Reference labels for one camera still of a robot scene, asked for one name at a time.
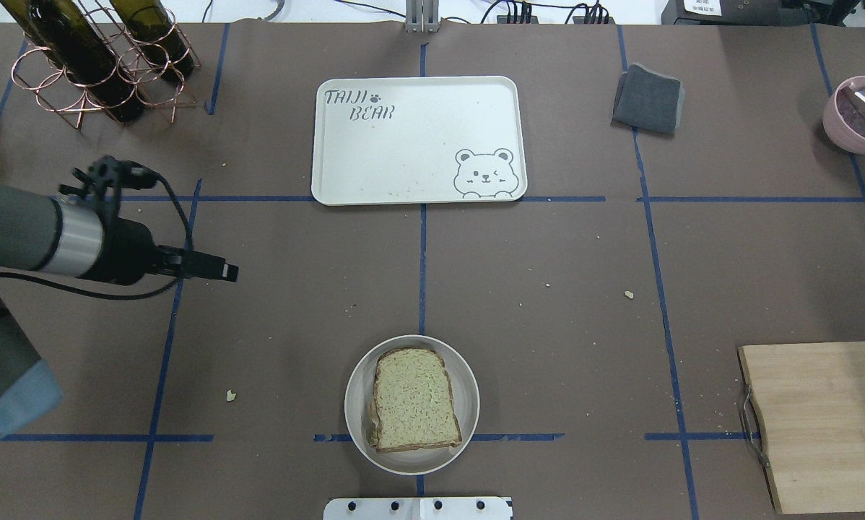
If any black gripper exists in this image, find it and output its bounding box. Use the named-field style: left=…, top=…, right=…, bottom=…
left=79, top=217, right=239, bottom=286

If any bread slice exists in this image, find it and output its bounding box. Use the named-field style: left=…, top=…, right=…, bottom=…
left=372, top=347, right=463, bottom=452
left=368, top=400, right=379, bottom=448

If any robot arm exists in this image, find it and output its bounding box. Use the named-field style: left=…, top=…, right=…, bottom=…
left=0, top=185, right=239, bottom=440

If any cream bear tray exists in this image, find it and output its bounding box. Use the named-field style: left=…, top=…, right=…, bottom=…
left=311, top=76, right=529, bottom=205

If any white round plate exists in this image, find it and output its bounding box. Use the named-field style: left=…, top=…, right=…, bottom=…
left=343, top=334, right=481, bottom=476

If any dark green wine bottle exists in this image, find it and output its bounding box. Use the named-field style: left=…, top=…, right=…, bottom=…
left=0, top=1, right=145, bottom=123

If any grey folded cloth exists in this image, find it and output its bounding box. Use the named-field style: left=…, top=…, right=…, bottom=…
left=612, top=63, right=684, bottom=135

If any wooden cutting board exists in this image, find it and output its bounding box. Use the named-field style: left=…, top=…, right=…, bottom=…
left=737, top=340, right=865, bottom=514

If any pink bowl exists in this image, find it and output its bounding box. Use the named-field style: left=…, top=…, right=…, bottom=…
left=822, top=76, right=865, bottom=155

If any copper wire bottle rack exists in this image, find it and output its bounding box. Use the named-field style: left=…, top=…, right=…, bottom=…
left=11, top=1, right=201, bottom=129

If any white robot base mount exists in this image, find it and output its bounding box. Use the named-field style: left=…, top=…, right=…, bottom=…
left=323, top=496, right=514, bottom=519

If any aluminium frame post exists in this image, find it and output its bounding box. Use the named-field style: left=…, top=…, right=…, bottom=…
left=405, top=0, right=441, bottom=33

